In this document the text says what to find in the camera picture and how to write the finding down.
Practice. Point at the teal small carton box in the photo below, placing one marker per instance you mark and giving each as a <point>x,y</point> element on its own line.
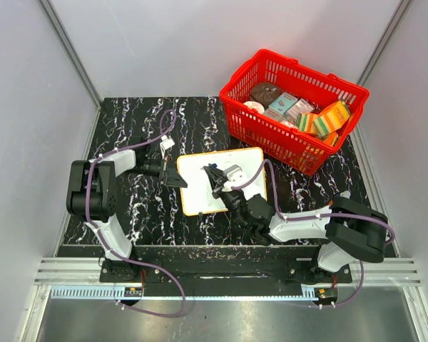
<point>283,103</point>

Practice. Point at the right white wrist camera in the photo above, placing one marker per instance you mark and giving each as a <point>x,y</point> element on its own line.
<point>235,177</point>

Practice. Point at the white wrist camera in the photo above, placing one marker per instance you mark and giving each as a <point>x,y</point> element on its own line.
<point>235,177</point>
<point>166,143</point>

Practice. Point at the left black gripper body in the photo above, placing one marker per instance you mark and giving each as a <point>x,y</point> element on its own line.
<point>154,167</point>

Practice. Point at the yellow green sponge pack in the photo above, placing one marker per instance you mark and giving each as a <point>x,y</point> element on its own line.
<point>306,123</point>

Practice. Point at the orange sponge pack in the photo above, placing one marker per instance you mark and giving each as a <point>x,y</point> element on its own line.
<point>334,116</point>

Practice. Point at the aluminium frame rail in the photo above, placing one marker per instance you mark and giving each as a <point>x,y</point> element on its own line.
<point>79,278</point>

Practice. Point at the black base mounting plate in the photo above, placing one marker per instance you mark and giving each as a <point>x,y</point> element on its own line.
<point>287,263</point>

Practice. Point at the pink white carton box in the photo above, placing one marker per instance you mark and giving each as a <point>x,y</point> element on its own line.
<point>300,107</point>

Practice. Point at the yellow framed whiteboard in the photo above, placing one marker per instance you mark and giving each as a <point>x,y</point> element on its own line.
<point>197,197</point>

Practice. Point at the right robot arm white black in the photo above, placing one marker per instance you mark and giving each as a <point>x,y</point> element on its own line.
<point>353,231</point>

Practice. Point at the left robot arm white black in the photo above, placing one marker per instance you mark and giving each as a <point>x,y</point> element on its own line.
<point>93,192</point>

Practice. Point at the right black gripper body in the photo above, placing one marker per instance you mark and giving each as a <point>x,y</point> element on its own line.
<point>234,200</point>

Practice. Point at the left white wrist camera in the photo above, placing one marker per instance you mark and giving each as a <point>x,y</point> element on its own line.
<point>166,143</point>

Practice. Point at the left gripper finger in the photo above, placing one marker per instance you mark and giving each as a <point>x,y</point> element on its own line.
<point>170,168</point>
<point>171,178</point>

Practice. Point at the brown chocolate muffin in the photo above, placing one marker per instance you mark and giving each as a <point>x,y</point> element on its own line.
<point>265,93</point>

